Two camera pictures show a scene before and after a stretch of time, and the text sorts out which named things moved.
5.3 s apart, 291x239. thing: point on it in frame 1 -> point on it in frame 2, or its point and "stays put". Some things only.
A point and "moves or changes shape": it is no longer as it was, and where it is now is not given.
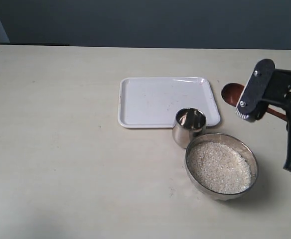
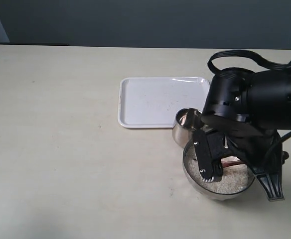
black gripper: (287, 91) -> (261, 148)
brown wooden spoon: (231, 92) moves or changes shape
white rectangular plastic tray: (153, 102) stays put
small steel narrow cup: (188, 123) stays put
